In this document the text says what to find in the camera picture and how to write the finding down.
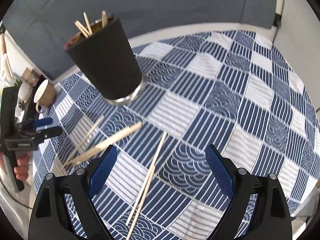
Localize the wooden chopstick short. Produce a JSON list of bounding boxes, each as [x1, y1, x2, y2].
[[74, 21, 90, 38]]

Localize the wooden chopstick vertical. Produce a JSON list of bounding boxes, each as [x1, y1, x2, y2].
[[83, 12, 93, 36]]

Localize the wooden chopstick long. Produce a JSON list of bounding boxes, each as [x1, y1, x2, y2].
[[101, 10, 108, 28]]

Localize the person's left hand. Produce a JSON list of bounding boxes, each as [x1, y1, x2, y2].
[[14, 152, 31, 181]]

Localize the beige ceramic mug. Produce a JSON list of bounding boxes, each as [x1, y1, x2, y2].
[[34, 79, 57, 114]]

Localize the white potted green plant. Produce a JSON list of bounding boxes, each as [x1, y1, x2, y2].
[[18, 81, 33, 103]]

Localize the pink lidded jar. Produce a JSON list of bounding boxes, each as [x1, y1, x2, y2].
[[21, 67, 41, 87]]

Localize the black cylindrical utensil holder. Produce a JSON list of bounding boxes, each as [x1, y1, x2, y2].
[[65, 14, 146, 105]]

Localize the grey fabric backdrop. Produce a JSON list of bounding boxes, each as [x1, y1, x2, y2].
[[3, 0, 277, 80]]

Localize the blue patterned tablecloth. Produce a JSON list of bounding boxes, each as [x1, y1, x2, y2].
[[33, 30, 319, 239]]

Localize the wooden handled brush hanging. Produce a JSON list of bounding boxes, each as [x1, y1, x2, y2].
[[1, 33, 13, 81]]

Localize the black power cable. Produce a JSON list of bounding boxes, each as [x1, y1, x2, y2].
[[272, 0, 287, 43]]

